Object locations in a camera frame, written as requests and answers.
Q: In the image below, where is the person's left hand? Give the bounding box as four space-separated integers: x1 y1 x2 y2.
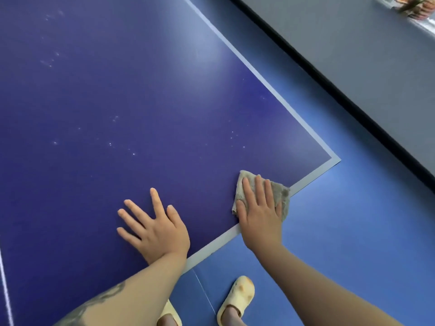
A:
116 187 191 266

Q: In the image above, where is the cream slipper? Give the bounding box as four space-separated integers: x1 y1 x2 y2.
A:
217 275 256 326
157 299 183 326

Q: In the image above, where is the cream right slipper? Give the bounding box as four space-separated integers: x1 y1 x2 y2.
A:
217 275 256 326

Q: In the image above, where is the person's right hand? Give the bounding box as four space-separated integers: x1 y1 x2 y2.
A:
236 174 283 254

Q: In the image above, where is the grey cleaning cloth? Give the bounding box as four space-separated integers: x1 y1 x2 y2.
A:
232 170 291 223

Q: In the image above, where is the person's right forearm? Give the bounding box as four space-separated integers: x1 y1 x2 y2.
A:
253 244 405 326

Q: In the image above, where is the blue table tennis table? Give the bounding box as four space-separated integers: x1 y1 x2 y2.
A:
0 0 342 326

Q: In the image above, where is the person's left forearm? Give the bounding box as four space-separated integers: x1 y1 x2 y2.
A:
54 254 188 326

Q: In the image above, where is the cream left slipper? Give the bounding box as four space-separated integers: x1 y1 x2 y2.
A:
157 299 183 326

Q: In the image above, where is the grey window sill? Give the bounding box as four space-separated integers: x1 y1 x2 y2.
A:
375 0 435 39

